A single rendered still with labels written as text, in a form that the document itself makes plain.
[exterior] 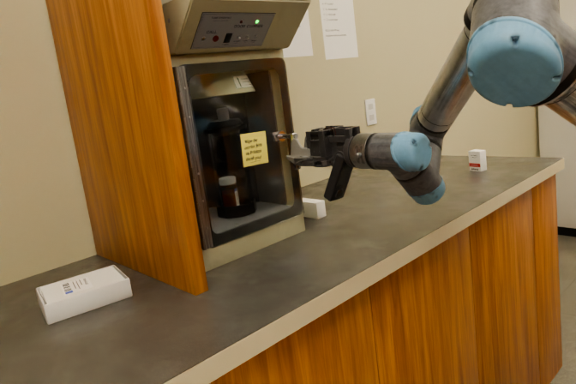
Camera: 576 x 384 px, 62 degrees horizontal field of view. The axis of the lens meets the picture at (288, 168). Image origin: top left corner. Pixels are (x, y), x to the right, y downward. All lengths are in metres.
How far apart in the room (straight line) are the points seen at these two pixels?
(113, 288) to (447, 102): 0.75
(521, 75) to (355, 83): 1.45
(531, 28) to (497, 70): 0.06
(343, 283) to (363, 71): 1.36
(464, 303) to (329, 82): 1.00
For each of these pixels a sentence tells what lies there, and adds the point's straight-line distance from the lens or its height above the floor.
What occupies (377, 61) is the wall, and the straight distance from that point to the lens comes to 2.26.
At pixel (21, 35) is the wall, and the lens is 1.39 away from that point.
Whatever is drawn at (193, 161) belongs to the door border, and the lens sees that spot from 1.04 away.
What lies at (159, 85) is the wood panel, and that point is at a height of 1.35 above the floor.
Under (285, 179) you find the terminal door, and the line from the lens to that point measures 1.20.
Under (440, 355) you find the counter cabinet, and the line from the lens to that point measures 1.39.
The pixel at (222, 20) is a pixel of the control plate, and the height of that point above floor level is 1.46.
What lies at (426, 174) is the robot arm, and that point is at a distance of 1.00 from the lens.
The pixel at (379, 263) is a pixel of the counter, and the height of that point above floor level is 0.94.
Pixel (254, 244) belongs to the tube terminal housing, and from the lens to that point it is 1.17.
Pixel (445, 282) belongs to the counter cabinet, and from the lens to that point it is 1.35.
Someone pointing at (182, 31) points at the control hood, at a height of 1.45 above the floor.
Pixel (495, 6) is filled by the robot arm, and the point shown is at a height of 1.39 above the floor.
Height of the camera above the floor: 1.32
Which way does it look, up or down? 10 degrees down
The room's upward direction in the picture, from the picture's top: 7 degrees counter-clockwise
